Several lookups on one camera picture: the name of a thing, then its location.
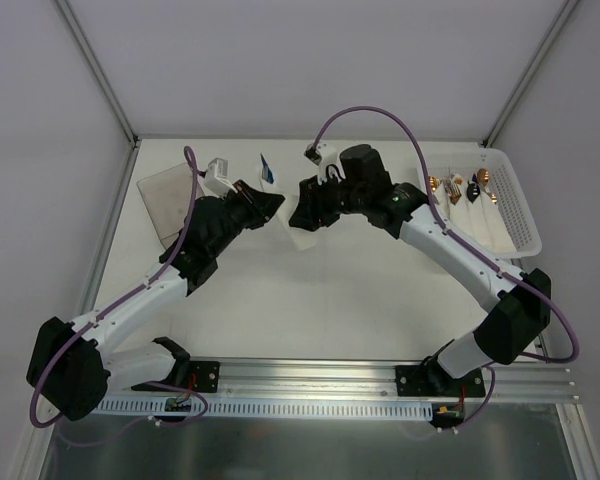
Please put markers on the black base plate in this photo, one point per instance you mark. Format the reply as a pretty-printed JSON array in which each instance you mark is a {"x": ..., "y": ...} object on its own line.
[
  {"x": 422, "y": 381},
  {"x": 196, "y": 375}
]

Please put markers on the rolled napkin with black spoon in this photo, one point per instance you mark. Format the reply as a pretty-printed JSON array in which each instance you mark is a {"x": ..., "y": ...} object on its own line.
[{"x": 476, "y": 215}]

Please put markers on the aluminium mounting rail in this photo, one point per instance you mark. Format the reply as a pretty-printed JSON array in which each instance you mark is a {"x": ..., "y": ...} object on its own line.
[{"x": 520, "y": 382}]

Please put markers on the rolled napkin with copper spoon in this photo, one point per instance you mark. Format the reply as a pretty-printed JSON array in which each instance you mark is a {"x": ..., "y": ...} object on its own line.
[{"x": 437, "y": 189}]

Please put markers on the white paper napkin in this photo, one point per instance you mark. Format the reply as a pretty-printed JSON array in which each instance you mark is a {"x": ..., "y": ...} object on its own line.
[{"x": 302, "y": 239}]

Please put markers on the white slotted cable duct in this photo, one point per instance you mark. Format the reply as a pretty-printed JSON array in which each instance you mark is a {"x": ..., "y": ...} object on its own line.
[{"x": 266, "y": 408}]

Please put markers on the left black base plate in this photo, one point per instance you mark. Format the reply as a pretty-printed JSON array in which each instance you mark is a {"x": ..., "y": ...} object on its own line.
[{"x": 196, "y": 375}]

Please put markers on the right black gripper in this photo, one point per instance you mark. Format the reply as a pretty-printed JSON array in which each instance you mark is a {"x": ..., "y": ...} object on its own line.
[{"x": 317, "y": 201}]

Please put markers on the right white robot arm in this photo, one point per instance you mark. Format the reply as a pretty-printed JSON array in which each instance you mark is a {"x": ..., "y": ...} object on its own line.
[{"x": 355, "y": 181}]

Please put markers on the smoky transparent plastic container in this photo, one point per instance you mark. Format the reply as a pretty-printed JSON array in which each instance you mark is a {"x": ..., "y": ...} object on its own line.
[{"x": 166, "y": 196}]

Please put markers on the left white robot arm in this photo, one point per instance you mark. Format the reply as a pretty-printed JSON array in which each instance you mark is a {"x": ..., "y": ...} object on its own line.
[{"x": 75, "y": 363}]

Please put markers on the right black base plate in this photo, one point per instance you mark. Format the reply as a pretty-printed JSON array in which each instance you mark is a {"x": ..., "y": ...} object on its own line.
[{"x": 422, "y": 381}]

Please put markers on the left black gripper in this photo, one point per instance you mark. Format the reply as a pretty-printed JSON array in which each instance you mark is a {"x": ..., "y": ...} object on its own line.
[{"x": 250, "y": 205}]

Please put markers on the white perforated plastic basket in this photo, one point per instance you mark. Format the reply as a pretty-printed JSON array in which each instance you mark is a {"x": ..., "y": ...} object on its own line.
[{"x": 493, "y": 208}]

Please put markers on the copper spoon in basket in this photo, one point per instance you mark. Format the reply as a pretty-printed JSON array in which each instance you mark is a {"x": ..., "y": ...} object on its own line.
[{"x": 483, "y": 178}]

